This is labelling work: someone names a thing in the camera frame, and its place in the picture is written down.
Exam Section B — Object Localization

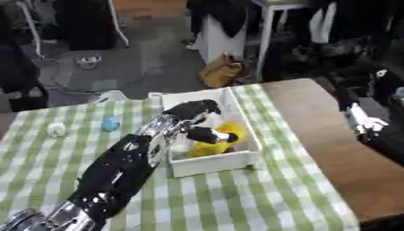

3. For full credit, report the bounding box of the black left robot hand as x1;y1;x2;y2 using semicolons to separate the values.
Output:
161;98;240;145

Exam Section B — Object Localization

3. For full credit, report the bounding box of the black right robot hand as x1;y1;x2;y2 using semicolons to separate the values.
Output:
331;86;363;113

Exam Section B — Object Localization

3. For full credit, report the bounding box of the white open box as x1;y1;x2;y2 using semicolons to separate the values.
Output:
148;87;264;179

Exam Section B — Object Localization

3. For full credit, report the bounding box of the yellow soft toy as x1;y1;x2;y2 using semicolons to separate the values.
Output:
186;120;250;159

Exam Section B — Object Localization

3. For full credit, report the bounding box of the brown bag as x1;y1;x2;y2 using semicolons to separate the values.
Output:
198;53;246;88

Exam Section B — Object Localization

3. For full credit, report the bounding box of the white panel stand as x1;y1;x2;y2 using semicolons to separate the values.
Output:
192;13;250;66

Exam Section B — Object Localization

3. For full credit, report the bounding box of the small blue round toy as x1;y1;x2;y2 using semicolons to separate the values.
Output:
101;116;124;133

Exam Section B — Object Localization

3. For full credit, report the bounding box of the black hanging garment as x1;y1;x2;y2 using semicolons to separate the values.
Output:
184;0;253;39

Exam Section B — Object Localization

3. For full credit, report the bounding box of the small white round toy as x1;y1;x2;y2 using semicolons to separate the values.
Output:
45;122;69;138

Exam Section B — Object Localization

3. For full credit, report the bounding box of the white table frame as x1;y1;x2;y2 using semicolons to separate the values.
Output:
251;0;308;82

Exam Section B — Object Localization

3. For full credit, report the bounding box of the black chair with white frame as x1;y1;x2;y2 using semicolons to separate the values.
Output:
14;0;132;60

